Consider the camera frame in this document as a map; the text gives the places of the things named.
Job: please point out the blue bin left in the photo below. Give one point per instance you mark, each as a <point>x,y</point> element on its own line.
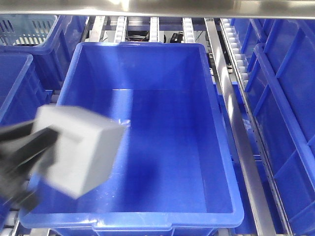
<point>21,91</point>

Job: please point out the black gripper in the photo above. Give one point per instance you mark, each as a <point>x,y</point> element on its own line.
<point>20,150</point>

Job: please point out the blue bin with gray basket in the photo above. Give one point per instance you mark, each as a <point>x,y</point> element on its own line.
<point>50,39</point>

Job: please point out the blue target bin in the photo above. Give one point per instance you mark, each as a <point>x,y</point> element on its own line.
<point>173,175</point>

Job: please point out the blue bin right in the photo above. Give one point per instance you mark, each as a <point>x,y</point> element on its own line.
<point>281,94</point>

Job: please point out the steel roller rail divider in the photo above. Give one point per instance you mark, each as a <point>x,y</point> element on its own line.
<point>259,206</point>

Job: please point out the gray hollow square base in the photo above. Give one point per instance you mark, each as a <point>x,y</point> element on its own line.
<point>82,158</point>

